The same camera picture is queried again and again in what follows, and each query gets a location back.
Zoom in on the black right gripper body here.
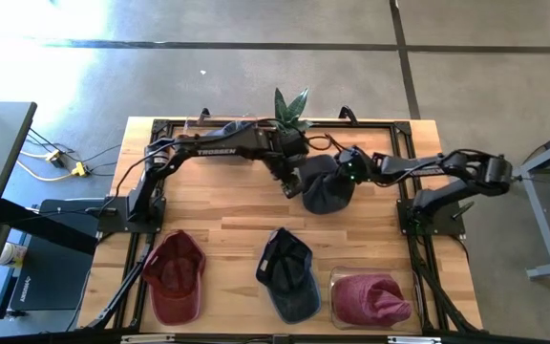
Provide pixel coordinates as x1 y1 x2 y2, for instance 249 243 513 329
334 146 370 185

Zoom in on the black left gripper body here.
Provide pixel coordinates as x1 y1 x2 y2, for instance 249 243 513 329
274 155 305 190

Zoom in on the faded blue baseball cap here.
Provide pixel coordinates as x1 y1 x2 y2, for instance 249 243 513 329
298 154 356 215

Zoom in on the blue denim baseball cap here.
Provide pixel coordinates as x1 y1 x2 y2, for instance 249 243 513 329
205 119 257 140

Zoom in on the navy cap with white label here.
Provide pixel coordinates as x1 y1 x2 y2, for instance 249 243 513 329
254 226 323 325

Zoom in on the maroon baseball cap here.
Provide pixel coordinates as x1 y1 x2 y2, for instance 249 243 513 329
330 272 413 328
141 228 208 327

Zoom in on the snake plant in white pot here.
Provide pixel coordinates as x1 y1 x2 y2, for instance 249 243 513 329
267 87 313 138

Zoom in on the clear plastic bin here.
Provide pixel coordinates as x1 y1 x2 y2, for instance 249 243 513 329
327 266 422 334
180 116 257 161

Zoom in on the black crossbeam with silver brackets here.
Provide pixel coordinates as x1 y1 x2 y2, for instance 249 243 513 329
21 328 550 344

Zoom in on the black desk leg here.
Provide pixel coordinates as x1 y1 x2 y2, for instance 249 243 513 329
0 198 102 257

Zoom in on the black Husky tool cabinet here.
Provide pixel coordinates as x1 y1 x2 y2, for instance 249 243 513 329
7 233 95 326

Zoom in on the white paper cup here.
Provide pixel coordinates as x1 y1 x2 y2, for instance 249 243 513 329
0 242 28 268

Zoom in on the black aluminium table frame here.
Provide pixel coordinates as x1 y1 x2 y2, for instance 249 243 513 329
86 117 484 335

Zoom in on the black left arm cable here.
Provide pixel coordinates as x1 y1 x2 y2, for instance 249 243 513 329
100 118 266 216

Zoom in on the pale floor cable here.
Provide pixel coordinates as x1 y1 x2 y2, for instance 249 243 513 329
15 150 74 183

